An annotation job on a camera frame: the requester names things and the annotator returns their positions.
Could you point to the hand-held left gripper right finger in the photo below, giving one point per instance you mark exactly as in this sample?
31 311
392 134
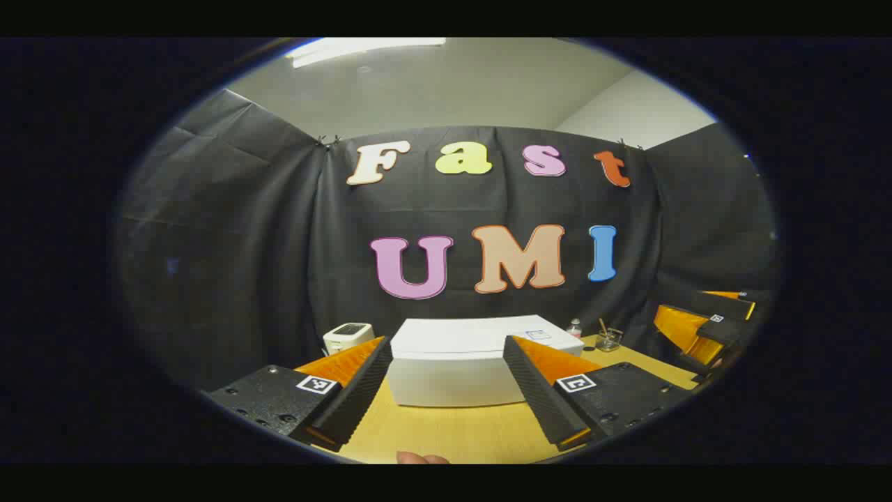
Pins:
536 397

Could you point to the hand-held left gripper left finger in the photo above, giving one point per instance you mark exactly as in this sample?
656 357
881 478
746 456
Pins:
359 397

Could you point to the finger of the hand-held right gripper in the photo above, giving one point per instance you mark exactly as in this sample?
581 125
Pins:
686 335
725 307

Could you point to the white microwave oven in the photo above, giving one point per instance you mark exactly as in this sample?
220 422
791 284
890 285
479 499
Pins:
453 355

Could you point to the white toaster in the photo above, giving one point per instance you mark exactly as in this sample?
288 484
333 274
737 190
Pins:
346 338

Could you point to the small glass jar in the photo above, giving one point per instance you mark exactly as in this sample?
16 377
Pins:
609 340

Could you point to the small clear bottle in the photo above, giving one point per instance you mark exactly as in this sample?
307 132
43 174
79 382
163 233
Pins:
574 329

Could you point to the black backdrop cloth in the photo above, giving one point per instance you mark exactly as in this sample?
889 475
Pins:
244 244

